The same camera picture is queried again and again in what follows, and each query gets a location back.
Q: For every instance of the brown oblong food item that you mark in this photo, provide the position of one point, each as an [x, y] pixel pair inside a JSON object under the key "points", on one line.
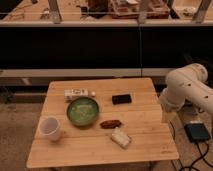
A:
{"points": [[110, 124]]}

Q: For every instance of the long wooden workbench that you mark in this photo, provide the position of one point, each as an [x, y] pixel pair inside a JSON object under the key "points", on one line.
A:
{"points": [[105, 13]]}

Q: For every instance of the translucent plastic cup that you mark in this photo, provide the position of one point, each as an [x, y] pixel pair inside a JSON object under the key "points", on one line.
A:
{"points": [[50, 128]]}

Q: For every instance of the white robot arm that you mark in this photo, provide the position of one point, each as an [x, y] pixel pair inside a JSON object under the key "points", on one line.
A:
{"points": [[187, 83]]}

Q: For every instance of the wooden folding table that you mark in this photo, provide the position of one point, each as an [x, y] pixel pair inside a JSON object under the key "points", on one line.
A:
{"points": [[141, 120]]}

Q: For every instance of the black rectangular phone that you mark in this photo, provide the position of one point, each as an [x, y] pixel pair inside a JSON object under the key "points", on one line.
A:
{"points": [[121, 99]]}

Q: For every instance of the green ceramic bowl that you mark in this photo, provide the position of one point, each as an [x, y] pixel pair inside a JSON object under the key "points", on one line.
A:
{"points": [[83, 111]]}

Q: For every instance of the black power box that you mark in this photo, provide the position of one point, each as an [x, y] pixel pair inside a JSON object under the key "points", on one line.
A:
{"points": [[197, 132]]}

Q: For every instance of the white crumpled packet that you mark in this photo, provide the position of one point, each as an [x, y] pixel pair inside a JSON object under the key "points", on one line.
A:
{"points": [[121, 138]]}

